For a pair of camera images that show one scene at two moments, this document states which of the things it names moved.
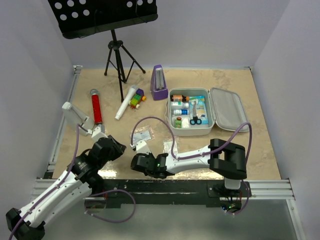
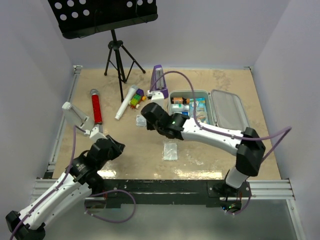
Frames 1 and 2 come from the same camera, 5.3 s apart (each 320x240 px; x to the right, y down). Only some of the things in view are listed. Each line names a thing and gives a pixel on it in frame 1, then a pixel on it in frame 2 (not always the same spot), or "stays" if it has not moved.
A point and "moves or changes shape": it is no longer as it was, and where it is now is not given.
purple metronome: x=159 y=90 stays
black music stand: x=78 y=17 stays
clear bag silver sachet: x=167 y=145 stays
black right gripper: x=148 y=155 -> x=150 y=126
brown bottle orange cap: x=179 y=98 moves or changes shape
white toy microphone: x=126 y=101 stays
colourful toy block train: x=138 y=97 stays
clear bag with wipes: x=144 y=133 -> x=141 y=121
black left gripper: x=119 y=149 stays
